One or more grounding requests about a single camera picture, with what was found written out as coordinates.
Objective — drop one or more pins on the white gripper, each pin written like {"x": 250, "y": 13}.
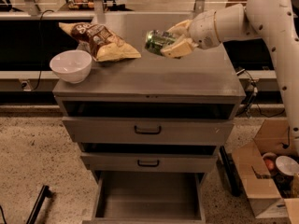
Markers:
{"x": 203, "y": 28}

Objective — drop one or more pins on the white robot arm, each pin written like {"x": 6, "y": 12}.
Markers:
{"x": 270, "y": 20}

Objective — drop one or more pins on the grey drawer cabinet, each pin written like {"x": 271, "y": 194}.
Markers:
{"x": 202, "y": 85}

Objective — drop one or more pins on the grey top drawer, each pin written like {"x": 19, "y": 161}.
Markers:
{"x": 148, "y": 131}

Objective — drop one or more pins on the grey middle drawer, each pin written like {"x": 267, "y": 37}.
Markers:
{"x": 148, "y": 162}

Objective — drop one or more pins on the grey open bottom drawer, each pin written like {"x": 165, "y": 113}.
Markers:
{"x": 148, "y": 198}

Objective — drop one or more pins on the brown yellow chip bag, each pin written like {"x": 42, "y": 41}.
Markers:
{"x": 103, "y": 44}

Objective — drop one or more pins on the white bowl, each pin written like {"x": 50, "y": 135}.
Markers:
{"x": 72, "y": 66}

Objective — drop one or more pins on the cardboard box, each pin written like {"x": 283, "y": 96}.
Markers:
{"x": 260, "y": 188}

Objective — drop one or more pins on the black bar beside cabinet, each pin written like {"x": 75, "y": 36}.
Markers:
{"x": 229, "y": 172}

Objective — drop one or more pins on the red apple in box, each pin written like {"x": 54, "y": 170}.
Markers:
{"x": 269, "y": 164}

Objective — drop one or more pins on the white cup in box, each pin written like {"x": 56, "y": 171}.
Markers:
{"x": 287, "y": 165}

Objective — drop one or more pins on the black bar on floor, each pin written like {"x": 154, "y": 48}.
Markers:
{"x": 43, "y": 194}

